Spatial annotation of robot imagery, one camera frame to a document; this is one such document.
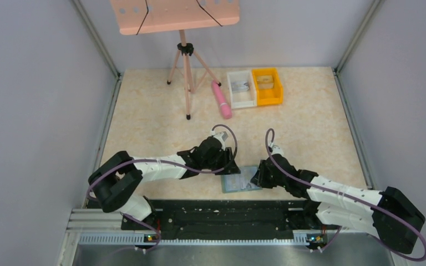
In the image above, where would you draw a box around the green card holder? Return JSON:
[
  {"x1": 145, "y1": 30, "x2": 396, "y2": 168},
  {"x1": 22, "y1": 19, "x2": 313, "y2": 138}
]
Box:
[{"x1": 221, "y1": 166, "x2": 262, "y2": 193}]

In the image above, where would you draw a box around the silver credit card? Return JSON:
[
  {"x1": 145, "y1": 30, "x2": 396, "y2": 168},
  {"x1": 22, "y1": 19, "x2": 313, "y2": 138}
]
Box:
[
  {"x1": 225, "y1": 177, "x2": 252, "y2": 192},
  {"x1": 231, "y1": 81, "x2": 250, "y2": 93}
]

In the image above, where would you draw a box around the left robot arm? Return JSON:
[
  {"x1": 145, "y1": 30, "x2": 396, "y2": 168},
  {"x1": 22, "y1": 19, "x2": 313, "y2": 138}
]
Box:
[{"x1": 88, "y1": 135, "x2": 241, "y2": 223}]

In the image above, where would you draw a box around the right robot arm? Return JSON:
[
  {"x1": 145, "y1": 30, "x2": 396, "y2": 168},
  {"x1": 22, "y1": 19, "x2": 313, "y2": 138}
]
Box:
[{"x1": 251, "y1": 154, "x2": 425, "y2": 254}]

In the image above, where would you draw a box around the tan card in yellow bin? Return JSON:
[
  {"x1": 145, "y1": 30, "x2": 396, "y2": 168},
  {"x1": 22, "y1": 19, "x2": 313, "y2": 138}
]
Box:
[{"x1": 256, "y1": 75, "x2": 274, "y2": 90}]

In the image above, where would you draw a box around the pink cylindrical tube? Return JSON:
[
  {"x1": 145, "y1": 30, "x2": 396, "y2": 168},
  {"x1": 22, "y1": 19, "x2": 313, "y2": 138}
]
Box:
[{"x1": 211, "y1": 80, "x2": 232, "y2": 119}]

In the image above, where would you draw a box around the white plastic bin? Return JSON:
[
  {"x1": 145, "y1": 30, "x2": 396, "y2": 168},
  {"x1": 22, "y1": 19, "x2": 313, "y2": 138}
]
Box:
[{"x1": 227, "y1": 70, "x2": 257, "y2": 109}]

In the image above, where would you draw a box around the yellow plastic bin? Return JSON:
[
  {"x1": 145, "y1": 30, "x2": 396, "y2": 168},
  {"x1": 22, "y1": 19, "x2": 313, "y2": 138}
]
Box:
[{"x1": 251, "y1": 68, "x2": 283, "y2": 106}]

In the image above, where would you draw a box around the pink music stand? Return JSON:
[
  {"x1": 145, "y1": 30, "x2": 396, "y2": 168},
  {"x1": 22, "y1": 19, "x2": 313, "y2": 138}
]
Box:
[{"x1": 110, "y1": 0, "x2": 240, "y2": 120}]

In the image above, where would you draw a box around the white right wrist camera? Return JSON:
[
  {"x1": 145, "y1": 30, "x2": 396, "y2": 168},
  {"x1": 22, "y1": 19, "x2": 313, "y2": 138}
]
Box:
[{"x1": 268, "y1": 145, "x2": 284, "y2": 156}]

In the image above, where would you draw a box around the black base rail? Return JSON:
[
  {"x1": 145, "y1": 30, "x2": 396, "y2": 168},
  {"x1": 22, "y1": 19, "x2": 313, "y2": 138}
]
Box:
[{"x1": 121, "y1": 198, "x2": 349, "y2": 242}]

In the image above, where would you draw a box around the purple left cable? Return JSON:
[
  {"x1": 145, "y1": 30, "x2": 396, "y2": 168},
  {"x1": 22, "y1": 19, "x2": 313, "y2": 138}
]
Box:
[{"x1": 86, "y1": 124, "x2": 239, "y2": 254}]

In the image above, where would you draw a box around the aluminium frame profile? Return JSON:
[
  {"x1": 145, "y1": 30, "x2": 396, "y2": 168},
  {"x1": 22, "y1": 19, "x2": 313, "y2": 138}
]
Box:
[{"x1": 65, "y1": 207, "x2": 346, "y2": 247}]

